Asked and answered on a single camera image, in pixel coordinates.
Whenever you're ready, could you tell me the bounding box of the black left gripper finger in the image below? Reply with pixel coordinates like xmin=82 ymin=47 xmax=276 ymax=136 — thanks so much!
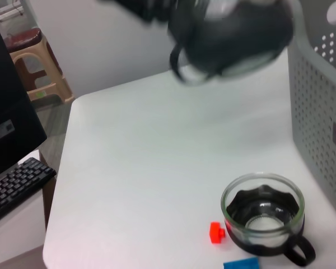
xmin=99 ymin=0 xmax=185 ymax=22

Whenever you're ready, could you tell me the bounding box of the glass teacup with black sleeve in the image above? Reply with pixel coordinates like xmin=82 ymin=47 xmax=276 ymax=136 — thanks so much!
xmin=220 ymin=172 xmax=316 ymax=267
xmin=167 ymin=0 xmax=296 ymax=86

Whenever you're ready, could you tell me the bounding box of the grey perforated plastic storage basket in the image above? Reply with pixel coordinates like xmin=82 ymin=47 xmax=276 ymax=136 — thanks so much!
xmin=287 ymin=0 xmax=336 ymax=222

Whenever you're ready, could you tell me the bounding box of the beige stool with maroon seat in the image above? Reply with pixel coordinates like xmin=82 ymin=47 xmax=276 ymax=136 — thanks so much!
xmin=4 ymin=27 xmax=76 ymax=106

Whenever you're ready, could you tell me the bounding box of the black computer monitor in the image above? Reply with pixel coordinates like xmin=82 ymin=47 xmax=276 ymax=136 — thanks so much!
xmin=0 ymin=8 xmax=48 ymax=180

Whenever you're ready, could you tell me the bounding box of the black computer keyboard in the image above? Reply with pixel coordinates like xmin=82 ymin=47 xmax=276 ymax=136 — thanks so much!
xmin=0 ymin=157 xmax=58 ymax=228

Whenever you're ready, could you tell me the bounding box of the small red toy brick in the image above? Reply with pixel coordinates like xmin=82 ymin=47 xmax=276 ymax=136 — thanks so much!
xmin=209 ymin=221 xmax=227 ymax=245

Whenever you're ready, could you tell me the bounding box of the blue square toy brick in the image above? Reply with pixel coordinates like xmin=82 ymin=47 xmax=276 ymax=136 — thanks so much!
xmin=223 ymin=257 xmax=261 ymax=269

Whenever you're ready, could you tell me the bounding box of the white side desk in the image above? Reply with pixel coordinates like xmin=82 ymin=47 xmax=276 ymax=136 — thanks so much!
xmin=0 ymin=148 xmax=58 ymax=269

